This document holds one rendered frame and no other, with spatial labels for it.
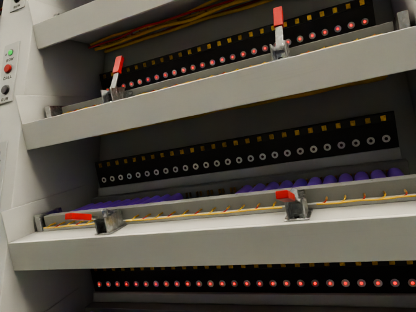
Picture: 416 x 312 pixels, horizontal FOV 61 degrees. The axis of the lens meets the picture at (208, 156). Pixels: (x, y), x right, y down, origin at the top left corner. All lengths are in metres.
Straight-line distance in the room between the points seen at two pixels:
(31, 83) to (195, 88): 0.34
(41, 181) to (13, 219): 0.08
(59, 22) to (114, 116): 0.24
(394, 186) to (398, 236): 0.07
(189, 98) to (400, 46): 0.26
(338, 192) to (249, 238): 0.12
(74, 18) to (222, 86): 0.33
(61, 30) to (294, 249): 0.55
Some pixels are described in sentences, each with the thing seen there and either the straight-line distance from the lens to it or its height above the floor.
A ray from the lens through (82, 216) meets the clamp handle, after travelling 0.48.
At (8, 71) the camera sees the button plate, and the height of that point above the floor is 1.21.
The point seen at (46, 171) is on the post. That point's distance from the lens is 0.70.
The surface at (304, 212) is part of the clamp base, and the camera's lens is 0.40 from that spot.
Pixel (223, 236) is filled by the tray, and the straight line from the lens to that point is 0.42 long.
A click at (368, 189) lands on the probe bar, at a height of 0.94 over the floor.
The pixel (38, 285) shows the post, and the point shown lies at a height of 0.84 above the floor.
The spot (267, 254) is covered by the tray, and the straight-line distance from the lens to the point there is 0.41.
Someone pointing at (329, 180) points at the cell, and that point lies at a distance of 0.49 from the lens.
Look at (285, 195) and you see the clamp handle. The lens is 0.34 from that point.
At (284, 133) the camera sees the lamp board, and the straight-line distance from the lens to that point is 0.58.
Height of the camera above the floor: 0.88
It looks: 16 degrees up
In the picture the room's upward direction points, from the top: 2 degrees counter-clockwise
